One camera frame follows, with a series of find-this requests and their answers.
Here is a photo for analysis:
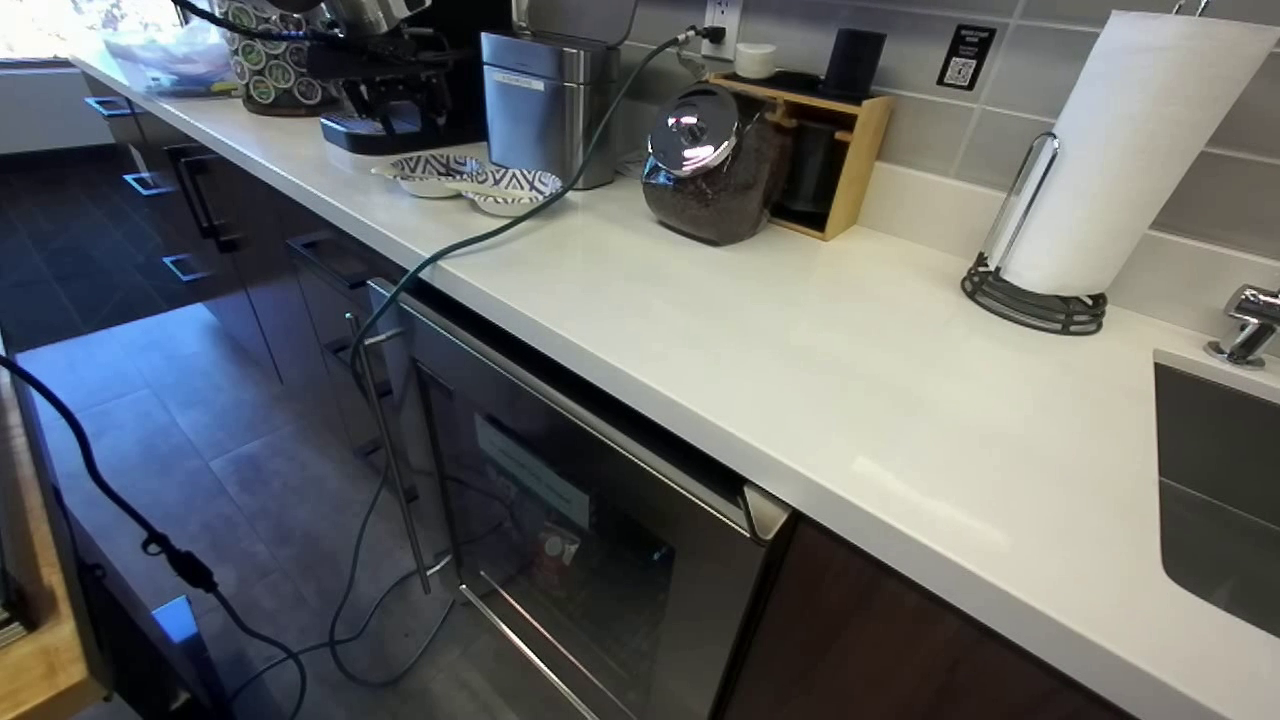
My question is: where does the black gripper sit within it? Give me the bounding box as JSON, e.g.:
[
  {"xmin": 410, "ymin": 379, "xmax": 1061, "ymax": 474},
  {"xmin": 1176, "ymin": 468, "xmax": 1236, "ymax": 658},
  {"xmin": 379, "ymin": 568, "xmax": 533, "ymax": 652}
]
[{"xmin": 333, "ymin": 30, "xmax": 455, "ymax": 119}]

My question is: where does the black silver Keurig coffee machine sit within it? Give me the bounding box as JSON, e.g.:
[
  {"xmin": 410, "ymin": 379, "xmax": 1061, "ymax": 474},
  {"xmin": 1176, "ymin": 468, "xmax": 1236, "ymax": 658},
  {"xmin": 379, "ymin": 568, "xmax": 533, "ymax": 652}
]
[{"xmin": 316, "ymin": 0, "xmax": 520, "ymax": 157}]

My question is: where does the patterned plate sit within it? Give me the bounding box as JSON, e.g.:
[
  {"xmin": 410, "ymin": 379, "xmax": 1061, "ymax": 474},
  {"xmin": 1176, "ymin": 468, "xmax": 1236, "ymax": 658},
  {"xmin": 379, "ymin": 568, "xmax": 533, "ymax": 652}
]
[{"xmin": 455, "ymin": 159, "xmax": 564, "ymax": 219}]

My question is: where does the clear plastic bag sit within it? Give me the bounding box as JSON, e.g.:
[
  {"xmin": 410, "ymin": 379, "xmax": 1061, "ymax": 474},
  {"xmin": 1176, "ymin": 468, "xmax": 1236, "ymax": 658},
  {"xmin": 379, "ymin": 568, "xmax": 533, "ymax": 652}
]
[{"xmin": 95, "ymin": 0, "xmax": 246, "ymax": 100}]

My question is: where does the dark glass coffee jar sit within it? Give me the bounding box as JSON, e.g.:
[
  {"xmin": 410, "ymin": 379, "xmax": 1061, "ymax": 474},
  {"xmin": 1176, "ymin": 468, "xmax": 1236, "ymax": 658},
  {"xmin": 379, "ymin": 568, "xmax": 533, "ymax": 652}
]
[{"xmin": 637, "ymin": 90, "xmax": 802, "ymax": 252}]

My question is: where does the black box in organizer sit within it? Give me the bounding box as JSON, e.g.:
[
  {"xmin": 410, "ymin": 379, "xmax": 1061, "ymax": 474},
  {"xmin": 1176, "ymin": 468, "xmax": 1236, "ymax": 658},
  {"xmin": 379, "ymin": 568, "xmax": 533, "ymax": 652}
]
[{"xmin": 822, "ymin": 30, "xmax": 887, "ymax": 110}]

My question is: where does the wooden countertop organizer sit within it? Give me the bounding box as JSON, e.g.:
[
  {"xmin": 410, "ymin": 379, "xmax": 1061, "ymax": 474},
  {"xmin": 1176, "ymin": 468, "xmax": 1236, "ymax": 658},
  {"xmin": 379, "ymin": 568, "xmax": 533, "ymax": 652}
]
[{"xmin": 702, "ymin": 73, "xmax": 896, "ymax": 245}]

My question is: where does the black robot stand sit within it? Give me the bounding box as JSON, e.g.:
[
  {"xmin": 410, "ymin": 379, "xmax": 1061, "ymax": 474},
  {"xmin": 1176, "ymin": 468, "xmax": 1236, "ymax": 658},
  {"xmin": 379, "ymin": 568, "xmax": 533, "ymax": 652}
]
[{"xmin": 9, "ymin": 384, "xmax": 232, "ymax": 720}]

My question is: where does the metal paper towel holder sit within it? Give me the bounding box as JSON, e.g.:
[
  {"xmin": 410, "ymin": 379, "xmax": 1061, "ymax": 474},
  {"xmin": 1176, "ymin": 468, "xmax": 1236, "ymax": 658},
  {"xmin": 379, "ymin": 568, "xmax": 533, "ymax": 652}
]
[{"xmin": 958, "ymin": 130, "xmax": 1112, "ymax": 340}]

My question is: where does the white paper towel roll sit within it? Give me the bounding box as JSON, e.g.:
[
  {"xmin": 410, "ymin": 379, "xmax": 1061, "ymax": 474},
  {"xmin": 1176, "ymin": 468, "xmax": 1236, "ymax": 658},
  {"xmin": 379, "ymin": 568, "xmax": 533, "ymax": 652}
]
[{"xmin": 997, "ymin": 7, "xmax": 1280, "ymax": 300}]

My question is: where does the chrome sink faucet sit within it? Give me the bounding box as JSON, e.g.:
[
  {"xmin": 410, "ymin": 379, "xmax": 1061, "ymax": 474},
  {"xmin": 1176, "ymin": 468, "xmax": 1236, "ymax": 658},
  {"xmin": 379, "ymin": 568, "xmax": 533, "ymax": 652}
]
[{"xmin": 1204, "ymin": 281, "xmax": 1280, "ymax": 373}]

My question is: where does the steel kitchen sink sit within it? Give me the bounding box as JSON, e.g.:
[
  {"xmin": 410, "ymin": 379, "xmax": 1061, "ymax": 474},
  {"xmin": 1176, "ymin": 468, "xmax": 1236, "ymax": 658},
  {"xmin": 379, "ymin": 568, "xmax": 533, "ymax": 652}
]
[{"xmin": 1153, "ymin": 359, "xmax": 1280, "ymax": 642}]

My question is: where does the black wire pod carousel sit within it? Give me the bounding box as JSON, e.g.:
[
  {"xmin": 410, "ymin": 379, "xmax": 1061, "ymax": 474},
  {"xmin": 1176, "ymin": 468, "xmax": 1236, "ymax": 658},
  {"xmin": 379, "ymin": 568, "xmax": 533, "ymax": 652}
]
[{"xmin": 216, "ymin": 0, "xmax": 336, "ymax": 119}]

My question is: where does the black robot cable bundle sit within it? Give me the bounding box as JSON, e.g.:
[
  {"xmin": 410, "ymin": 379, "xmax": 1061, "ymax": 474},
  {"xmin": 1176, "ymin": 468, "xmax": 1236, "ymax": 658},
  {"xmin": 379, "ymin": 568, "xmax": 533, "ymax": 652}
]
[{"xmin": 170, "ymin": 0, "xmax": 333, "ymax": 49}]

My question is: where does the dark green power cable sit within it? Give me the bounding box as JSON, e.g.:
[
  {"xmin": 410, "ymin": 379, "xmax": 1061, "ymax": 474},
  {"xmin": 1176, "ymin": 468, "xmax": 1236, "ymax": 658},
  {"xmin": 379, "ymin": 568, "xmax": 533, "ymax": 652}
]
[{"xmin": 325, "ymin": 25, "xmax": 714, "ymax": 698}]

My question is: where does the black cabinet handle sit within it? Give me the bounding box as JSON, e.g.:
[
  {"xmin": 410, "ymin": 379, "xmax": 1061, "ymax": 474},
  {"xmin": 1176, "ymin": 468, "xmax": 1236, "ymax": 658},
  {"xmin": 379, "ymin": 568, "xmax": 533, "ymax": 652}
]
[{"xmin": 172, "ymin": 147, "xmax": 249, "ymax": 256}]

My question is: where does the black floor cable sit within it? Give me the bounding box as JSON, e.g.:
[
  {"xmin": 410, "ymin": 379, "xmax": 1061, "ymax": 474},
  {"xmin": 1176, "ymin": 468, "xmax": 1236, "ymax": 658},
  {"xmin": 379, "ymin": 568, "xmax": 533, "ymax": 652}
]
[{"xmin": 0, "ymin": 351, "xmax": 314, "ymax": 720}]

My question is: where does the black wall sign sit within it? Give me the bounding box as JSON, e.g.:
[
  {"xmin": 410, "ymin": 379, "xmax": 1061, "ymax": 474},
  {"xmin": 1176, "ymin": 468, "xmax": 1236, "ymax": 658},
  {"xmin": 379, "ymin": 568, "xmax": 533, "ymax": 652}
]
[{"xmin": 931, "ymin": 21, "xmax": 1002, "ymax": 97}]

